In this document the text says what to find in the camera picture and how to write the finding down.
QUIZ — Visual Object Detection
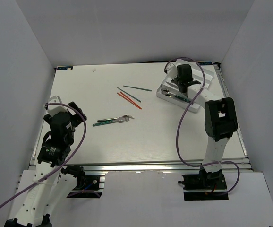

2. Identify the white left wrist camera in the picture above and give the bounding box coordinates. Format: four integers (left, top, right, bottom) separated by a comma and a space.
43, 96, 68, 117

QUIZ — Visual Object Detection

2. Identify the orange chopstick left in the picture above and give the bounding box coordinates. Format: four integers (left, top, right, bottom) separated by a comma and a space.
117, 92, 142, 110

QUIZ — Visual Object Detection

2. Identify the fork with green handle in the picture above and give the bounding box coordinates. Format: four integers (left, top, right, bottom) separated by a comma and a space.
92, 117, 129, 127

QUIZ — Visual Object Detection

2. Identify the knife with pink handle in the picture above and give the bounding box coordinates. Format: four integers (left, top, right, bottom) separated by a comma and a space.
166, 81, 179, 89

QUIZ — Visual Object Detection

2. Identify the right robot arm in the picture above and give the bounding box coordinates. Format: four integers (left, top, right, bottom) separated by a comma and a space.
171, 64, 238, 189

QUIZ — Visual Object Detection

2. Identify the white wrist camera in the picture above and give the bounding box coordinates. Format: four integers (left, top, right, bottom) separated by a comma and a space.
164, 62, 177, 79
43, 96, 68, 117

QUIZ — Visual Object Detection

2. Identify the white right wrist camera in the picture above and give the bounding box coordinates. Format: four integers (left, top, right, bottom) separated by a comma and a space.
164, 62, 177, 79

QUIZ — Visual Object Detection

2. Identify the green chopstick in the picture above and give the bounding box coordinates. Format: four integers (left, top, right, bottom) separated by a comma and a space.
117, 87, 141, 103
123, 85, 152, 92

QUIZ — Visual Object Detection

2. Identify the green chopstick far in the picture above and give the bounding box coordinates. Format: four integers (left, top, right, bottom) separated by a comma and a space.
123, 85, 152, 92

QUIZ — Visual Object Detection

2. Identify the fork with dark handle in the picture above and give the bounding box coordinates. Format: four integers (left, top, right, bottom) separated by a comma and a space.
97, 114, 135, 123

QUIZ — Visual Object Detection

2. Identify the green chopstick near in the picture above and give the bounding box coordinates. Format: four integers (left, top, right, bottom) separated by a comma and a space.
117, 87, 141, 103

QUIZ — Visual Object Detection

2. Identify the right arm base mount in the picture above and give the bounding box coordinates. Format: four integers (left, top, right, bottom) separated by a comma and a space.
178, 174, 229, 201

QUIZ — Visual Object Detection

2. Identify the orange chopstick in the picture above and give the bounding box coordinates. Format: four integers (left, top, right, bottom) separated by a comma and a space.
117, 92, 142, 110
119, 92, 143, 110

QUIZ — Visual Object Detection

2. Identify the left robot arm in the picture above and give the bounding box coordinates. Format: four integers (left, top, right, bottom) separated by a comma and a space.
5, 96, 87, 227

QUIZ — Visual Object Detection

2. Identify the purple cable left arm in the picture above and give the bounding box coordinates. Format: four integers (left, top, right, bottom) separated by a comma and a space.
0, 103, 87, 227

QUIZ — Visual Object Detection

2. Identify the blue label sticker right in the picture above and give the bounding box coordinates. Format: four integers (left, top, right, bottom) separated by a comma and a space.
198, 61, 213, 66

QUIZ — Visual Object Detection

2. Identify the white divided cutlery tray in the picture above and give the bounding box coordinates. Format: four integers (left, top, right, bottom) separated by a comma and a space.
156, 58, 216, 109

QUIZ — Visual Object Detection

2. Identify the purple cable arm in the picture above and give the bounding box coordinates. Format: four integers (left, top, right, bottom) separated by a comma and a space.
0, 103, 87, 227
164, 57, 240, 196

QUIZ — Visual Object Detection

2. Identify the orange chopstick right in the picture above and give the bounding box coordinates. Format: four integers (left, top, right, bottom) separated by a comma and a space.
119, 92, 143, 110

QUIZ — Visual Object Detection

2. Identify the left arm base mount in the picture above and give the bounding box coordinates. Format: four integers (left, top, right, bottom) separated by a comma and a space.
61, 165, 104, 199

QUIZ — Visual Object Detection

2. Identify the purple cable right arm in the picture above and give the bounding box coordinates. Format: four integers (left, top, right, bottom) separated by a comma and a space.
164, 57, 240, 196

